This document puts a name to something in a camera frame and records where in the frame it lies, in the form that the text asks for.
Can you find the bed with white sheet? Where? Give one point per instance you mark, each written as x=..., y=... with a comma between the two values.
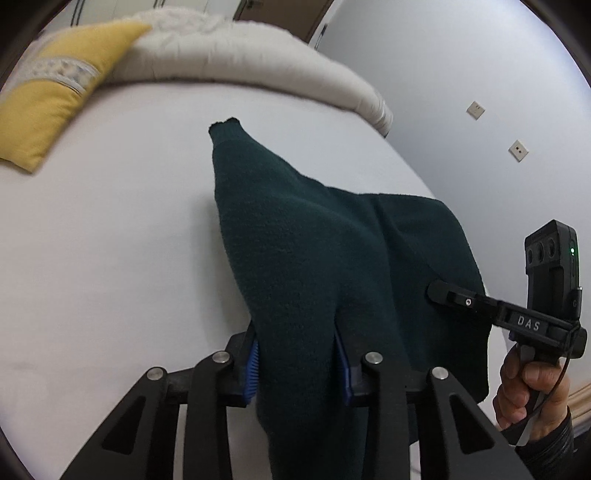
x=115, y=254

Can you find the dark green sweater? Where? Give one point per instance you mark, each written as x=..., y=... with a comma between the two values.
x=300, y=254

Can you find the person's right forearm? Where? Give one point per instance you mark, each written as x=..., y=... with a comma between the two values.
x=549, y=452

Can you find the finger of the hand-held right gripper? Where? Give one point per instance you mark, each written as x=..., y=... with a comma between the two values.
x=455, y=297

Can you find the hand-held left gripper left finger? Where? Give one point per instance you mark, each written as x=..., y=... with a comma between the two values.
x=251, y=374

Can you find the brown door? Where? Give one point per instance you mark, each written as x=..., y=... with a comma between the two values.
x=277, y=9

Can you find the white wall socket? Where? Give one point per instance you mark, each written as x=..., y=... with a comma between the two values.
x=475, y=110
x=518, y=150

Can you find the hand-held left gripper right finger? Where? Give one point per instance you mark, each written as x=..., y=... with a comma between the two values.
x=344, y=374

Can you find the person's right hand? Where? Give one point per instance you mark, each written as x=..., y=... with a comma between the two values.
x=517, y=392

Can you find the white duvet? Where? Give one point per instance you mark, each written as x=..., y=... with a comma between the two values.
x=231, y=50

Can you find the yellow pillow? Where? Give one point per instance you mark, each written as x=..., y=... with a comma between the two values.
x=41, y=115

